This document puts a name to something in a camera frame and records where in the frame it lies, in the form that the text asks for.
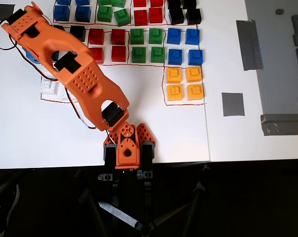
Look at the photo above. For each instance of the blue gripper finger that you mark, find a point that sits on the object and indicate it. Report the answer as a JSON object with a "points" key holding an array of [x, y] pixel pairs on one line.
{"points": [[31, 57]]}

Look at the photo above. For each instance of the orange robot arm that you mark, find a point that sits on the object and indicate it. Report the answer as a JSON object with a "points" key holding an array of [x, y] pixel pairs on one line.
{"points": [[89, 81]]}

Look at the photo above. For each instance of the orange robot base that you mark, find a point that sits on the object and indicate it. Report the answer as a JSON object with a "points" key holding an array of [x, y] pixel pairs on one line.
{"points": [[127, 153]]}

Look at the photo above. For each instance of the blue toy brick block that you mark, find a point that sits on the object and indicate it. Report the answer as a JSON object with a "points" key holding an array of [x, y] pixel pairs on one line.
{"points": [[63, 2], [174, 36], [195, 57], [61, 13], [82, 14], [175, 57], [192, 37], [82, 2]]}

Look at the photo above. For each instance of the red toy brick block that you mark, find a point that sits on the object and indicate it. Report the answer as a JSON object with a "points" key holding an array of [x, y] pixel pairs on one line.
{"points": [[118, 37], [98, 54], [156, 15], [96, 36], [140, 3], [118, 53], [140, 17], [156, 3]]}

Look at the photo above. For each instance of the green toy brick block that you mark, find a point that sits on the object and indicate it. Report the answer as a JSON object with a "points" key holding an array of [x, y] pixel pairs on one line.
{"points": [[139, 54], [104, 2], [157, 54], [104, 14], [122, 17], [155, 36], [137, 36], [118, 3]]}

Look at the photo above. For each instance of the yellow toy brick block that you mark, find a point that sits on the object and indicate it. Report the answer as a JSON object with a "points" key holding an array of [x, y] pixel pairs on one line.
{"points": [[174, 92], [193, 74], [173, 75], [195, 91]]}

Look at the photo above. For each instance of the grey square tape marker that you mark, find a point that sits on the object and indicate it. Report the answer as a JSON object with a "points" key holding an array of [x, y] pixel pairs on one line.
{"points": [[233, 104]]}

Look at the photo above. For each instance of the black grey table clamp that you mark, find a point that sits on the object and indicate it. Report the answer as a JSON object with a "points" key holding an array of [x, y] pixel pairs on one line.
{"points": [[147, 158], [109, 160]]}

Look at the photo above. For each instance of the black tripod stand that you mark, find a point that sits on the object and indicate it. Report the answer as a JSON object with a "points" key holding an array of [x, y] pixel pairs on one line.
{"points": [[145, 228]]}

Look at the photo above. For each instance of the long grey tape strip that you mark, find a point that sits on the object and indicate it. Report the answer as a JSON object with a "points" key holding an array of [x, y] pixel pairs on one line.
{"points": [[250, 45]]}

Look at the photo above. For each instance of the grey studded baseplate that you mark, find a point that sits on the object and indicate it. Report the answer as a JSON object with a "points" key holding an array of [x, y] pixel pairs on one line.
{"points": [[277, 74]]}

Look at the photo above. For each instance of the small grey brick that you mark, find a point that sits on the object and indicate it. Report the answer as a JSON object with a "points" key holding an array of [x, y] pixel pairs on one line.
{"points": [[279, 11]]}

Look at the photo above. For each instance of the crumpled grey tape strip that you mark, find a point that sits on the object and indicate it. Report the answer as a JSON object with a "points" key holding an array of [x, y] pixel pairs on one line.
{"points": [[284, 124]]}

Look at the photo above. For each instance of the dark chair frame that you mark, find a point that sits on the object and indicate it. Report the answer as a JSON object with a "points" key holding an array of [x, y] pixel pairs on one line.
{"points": [[15, 195]]}

